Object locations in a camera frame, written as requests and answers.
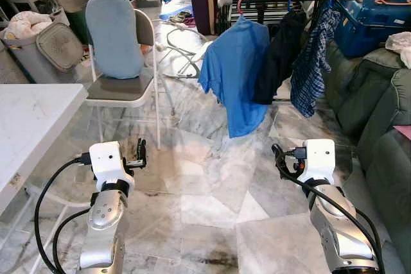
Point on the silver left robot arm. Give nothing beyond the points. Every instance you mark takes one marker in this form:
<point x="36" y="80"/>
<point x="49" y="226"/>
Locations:
<point x="106" y="222"/>

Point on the white crumpled cloth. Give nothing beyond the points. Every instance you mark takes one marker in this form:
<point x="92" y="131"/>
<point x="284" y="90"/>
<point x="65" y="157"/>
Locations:
<point x="401" y="46"/>

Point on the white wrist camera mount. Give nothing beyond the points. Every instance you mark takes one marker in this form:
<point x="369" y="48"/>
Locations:
<point x="318" y="158"/>
<point x="106" y="158"/>

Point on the pink cloth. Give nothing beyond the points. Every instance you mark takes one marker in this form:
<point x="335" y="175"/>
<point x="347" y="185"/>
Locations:
<point x="404" y="131"/>

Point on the white folding chair grey seat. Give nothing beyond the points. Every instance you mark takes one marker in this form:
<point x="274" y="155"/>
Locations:
<point x="119" y="89"/>

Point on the red hanger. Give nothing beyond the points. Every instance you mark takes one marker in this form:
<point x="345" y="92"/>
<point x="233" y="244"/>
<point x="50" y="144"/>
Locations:
<point x="239" y="6"/>

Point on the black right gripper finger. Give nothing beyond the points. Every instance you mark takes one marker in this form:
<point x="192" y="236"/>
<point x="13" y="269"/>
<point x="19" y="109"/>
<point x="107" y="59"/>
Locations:
<point x="279" y="158"/>

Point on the green sofa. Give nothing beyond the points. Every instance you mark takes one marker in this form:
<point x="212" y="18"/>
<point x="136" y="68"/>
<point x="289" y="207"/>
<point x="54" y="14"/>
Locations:
<point x="385" y="178"/>

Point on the white tubular frame seat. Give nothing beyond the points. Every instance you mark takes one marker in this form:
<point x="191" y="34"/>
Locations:
<point x="199" y="52"/>

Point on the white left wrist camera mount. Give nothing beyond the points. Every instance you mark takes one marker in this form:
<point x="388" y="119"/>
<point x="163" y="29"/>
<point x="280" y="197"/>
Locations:
<point x="106" y="158"/>

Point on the white folding table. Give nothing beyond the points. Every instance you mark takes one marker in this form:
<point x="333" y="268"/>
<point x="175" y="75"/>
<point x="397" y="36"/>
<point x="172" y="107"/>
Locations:
<point x="32" y="120"/>

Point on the grey laundry hamper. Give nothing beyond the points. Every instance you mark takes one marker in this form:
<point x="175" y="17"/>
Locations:
<point x="58" y="46"/>

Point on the light blue cushion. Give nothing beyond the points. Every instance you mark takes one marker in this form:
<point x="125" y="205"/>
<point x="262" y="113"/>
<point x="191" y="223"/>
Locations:
<point x="114" y="33"/>

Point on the purple armchair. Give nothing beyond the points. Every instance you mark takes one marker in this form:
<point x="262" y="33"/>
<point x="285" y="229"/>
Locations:
<point x="204" y="4"/>

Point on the white crumpled laundry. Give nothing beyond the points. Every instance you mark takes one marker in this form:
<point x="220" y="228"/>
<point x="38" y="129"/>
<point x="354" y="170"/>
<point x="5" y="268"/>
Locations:
<point x="26" y="24"/>

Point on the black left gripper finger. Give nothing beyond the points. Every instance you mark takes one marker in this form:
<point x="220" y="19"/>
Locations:
<point x="142" y="148"/>

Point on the navy garment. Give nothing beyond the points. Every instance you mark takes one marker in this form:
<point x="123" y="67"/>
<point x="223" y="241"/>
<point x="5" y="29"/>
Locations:
<point x="279" y="56"/>

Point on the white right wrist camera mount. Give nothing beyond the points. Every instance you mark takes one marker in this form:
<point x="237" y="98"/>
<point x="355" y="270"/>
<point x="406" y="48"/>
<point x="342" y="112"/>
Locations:
<point x="318" y="158"/>

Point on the blue plaid shirt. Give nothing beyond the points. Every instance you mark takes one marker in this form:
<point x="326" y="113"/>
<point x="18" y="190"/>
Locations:
<point x="311" y="72"/>

